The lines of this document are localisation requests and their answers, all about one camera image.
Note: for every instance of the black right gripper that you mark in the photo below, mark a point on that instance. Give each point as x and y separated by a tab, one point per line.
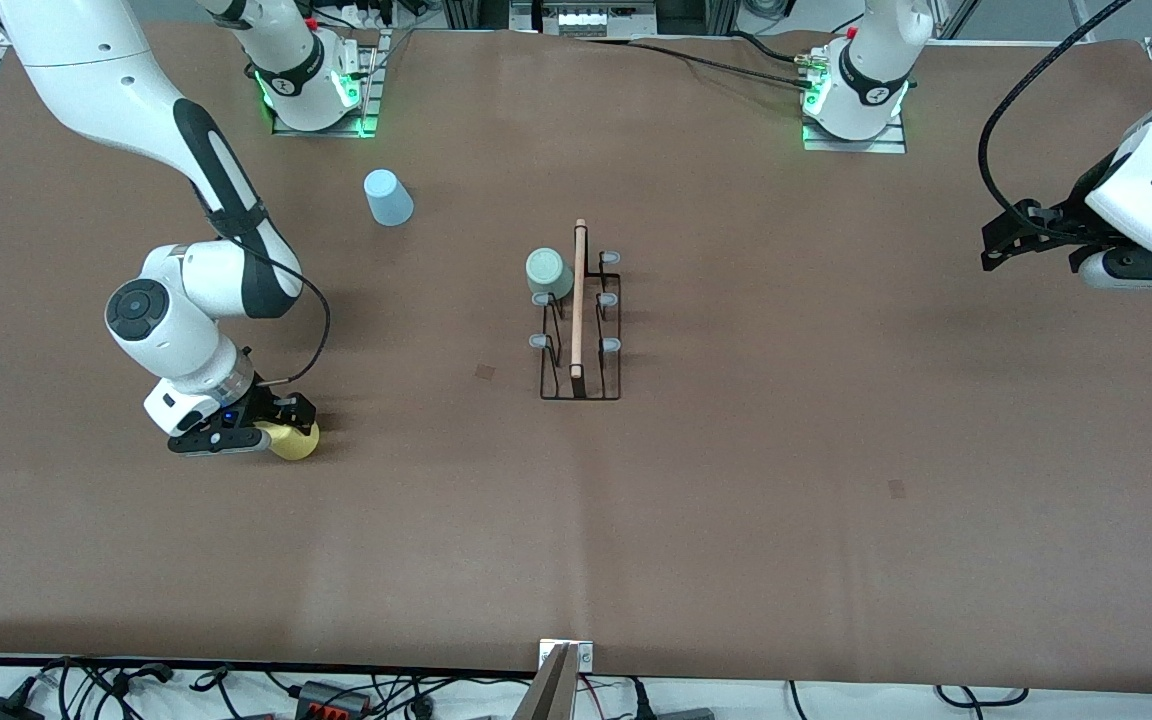
266	404

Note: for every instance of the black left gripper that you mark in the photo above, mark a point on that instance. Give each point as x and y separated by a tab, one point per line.
1064	222

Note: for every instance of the yellow plastic cup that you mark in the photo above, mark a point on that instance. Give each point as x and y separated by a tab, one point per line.
298	442

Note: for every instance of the sage green plastic cup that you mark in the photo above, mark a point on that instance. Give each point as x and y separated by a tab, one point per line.
548	272

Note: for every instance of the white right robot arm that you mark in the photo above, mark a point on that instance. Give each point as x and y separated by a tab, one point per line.
86	60

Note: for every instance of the light blue plastic cup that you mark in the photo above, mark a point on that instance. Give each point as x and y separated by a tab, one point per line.
388	198

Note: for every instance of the black box with orange connectors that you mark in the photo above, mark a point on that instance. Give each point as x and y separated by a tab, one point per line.
331	698

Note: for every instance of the black power adapter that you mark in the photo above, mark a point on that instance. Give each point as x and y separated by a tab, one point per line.
1	710

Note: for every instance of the white power strip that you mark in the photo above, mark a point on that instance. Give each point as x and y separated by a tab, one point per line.
581	18

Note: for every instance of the grey flat box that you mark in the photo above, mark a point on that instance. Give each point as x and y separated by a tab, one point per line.
681	714

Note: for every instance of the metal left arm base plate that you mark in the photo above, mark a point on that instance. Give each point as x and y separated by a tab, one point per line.
856	146

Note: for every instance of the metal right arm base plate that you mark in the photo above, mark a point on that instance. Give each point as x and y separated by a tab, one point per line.
336	130

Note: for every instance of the metal bracket plate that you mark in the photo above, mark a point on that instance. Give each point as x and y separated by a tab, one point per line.
584	655

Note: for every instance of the aluminium profile post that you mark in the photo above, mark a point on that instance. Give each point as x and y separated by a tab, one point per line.
548	695

